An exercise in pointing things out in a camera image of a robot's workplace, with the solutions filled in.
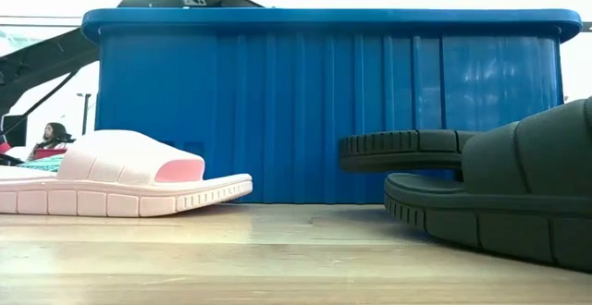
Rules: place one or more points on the pink foam slide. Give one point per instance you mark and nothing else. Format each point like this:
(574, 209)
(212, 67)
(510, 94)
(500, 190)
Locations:
(115, 157)

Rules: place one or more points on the black foam slide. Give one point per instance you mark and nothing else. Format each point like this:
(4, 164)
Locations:
(532, 180)
(393, 150)

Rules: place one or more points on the green foam slide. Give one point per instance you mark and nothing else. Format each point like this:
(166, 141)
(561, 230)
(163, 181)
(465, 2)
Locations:
(44, 164)

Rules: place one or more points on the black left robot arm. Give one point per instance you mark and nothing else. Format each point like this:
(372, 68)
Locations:
(46, 60)

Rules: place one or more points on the blue plastic bin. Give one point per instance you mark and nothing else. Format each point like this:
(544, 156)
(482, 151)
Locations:
(277, 111)

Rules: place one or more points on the thin black stand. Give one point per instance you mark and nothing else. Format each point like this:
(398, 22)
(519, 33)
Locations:
(85, 115)

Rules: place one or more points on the person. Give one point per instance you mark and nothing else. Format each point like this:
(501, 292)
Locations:
(54, 134)

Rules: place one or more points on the red box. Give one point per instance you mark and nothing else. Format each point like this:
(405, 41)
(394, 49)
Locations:
(48, 153)

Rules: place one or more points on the black flat monitor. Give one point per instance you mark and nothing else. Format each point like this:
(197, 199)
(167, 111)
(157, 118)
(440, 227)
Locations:
(15, 131)

